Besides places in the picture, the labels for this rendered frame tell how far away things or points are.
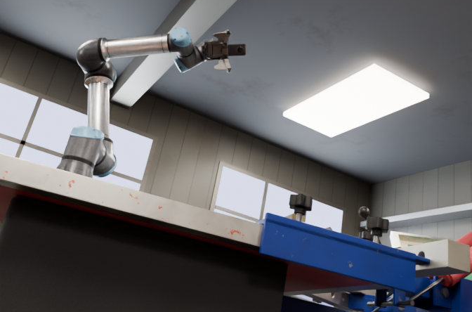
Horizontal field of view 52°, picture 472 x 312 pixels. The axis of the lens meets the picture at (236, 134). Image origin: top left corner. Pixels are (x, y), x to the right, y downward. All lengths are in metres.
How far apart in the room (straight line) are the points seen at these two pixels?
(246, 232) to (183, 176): 4.17
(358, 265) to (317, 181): 5.01
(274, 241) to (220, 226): 0.09
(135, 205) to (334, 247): 0.35
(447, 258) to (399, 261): 0.08
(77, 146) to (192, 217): 1.05
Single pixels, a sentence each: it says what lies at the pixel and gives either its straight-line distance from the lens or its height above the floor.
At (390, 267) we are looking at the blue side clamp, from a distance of 0.93.
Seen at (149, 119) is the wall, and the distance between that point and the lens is 4.98.
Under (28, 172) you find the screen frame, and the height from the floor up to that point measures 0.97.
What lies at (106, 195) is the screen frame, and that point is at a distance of 0.77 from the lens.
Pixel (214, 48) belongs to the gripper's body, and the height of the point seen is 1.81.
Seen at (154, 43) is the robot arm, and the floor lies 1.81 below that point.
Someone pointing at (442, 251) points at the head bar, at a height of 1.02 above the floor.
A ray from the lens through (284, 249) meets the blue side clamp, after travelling 0.82.
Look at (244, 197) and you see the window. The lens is 5.23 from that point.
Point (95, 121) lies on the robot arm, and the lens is 1.99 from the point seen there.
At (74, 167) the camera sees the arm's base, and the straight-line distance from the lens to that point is 1.76.
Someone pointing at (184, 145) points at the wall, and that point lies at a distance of 5.05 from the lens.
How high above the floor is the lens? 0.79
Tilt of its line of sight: 24 degrees up
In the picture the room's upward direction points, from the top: 11 degrees clockwise
